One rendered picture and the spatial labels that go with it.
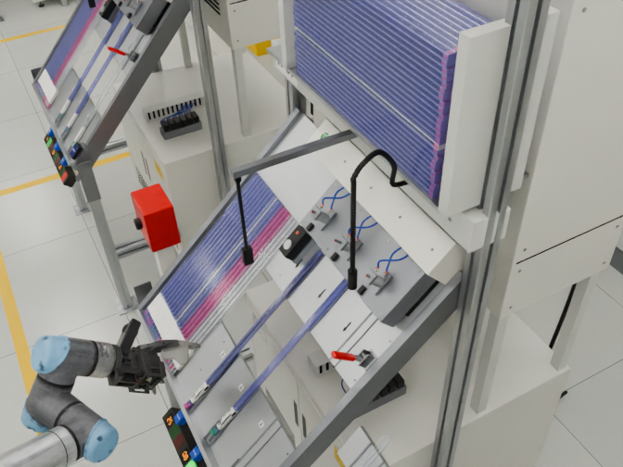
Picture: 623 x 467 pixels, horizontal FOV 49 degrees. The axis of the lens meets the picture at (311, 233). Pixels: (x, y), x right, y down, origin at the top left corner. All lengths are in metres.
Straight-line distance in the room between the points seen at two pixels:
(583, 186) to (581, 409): 1.42
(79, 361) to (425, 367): 0.92
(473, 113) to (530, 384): 1.03
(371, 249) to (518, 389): 0.69
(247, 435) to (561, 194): 0.84
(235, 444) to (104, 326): 1.44
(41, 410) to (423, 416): 0.91
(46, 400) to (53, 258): 1.90
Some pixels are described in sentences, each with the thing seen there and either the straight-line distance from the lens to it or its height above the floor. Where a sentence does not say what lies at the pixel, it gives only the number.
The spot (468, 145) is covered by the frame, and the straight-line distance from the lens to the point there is 1.08.
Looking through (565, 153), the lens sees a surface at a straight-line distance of 1.29.
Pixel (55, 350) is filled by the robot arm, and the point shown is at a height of 1.10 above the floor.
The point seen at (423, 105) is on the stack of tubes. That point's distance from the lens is 1.12.
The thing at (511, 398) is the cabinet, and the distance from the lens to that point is 1.88.
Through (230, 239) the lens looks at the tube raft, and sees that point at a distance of 1.76.
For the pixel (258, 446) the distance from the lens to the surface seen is 1.56.
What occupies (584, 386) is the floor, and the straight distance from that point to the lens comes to 2.76.
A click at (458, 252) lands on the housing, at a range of 1.30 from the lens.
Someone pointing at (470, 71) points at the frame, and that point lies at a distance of 1.00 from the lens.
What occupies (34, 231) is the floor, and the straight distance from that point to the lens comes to 3.51.
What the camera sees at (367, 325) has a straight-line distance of 1.42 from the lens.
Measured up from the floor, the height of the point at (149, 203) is 0.78.
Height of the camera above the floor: 2.13
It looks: 42 degrees down
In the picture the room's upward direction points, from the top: 2 degrees counter-clockwise
